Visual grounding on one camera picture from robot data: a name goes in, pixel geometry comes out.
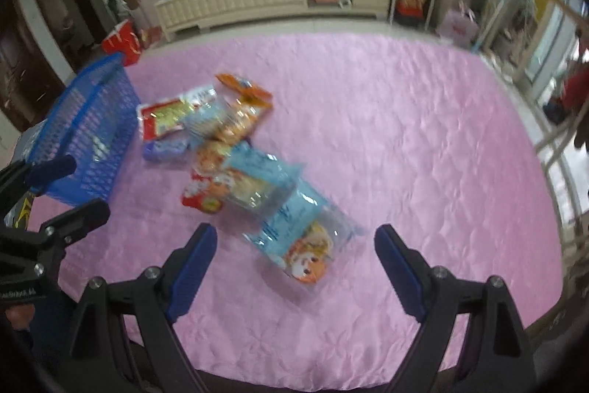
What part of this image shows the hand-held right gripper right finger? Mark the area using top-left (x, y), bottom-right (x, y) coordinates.
top-left (374, 224), bottom-right (539, 393)

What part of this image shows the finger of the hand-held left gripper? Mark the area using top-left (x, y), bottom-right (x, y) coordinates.
top-left (0, 154), bottom-right (78, 197)
top-left (0, 198), bottom-right (112, 267)

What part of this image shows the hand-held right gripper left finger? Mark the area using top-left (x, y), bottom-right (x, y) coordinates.
top-left (69, 222), bottom-right (219, 393)

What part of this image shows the blue plastic basket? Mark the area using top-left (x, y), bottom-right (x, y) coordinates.
top-left (27, 52), bottom-right (141, 207)

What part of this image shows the red orange noodle snack packet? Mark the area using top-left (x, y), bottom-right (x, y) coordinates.
top-left (181, 140), bottom-right (241, 214)

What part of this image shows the light blue cartoon snack packet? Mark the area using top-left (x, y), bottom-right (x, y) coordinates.
top-left (241, 183), bottom-right (365, 291)

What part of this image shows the clear light blue snack packet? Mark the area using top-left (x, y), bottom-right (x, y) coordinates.
top-left (225, 144), bottom-right (307, 215)

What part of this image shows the yellow noodle snack packet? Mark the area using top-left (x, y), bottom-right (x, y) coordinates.
top-left (215, 96), bottom-right (261, 145)

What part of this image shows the person's left hand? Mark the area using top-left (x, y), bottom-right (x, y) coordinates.
top-left (4, 305), bottom-right (35, 331)

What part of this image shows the red flat snack packet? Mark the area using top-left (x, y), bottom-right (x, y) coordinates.
top-left (139, 96), bottom-right (203, 143)

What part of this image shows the dark wooden door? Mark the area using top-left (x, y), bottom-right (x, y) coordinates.
top-left (0, 0), bottom-right (109, 131)

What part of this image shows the red paper bag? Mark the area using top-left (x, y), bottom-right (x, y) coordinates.
top-left (101, 19), bottom-right (145, 67)

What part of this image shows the clear white snack packet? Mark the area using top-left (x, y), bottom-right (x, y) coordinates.
top-left (181, 85), bottom-right (226, 140)

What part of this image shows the orange stick snack packet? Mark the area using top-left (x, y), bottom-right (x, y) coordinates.
top-left (215, 73), bottom-right (274, 117)

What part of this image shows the pink paper bag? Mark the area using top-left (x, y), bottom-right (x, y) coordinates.
top-left (437, 4), bottom-right (480, 48)

